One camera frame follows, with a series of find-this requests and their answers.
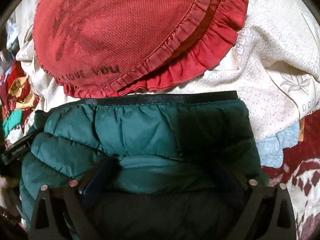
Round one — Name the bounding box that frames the dark green puffer jacket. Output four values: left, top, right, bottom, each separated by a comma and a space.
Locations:
19, 90, 270, 240

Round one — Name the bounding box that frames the floral red white blanket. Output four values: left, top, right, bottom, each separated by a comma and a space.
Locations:
263, 111, 319, 239

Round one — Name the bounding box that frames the light blue cloth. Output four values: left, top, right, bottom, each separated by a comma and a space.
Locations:
256, 122, 300, 168

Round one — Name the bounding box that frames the bright green garment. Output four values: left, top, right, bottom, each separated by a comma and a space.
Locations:
3, 110, 23, 138

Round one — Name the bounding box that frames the red yellow floral cloth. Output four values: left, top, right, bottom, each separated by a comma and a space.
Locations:
1, 60, 39, 121

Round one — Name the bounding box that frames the cream embroidered quilt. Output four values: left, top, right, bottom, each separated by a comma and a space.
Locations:
15, 0, 319, 140

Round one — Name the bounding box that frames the red heart ruffled pillow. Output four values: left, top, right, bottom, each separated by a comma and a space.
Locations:
33, 0, 248, 99

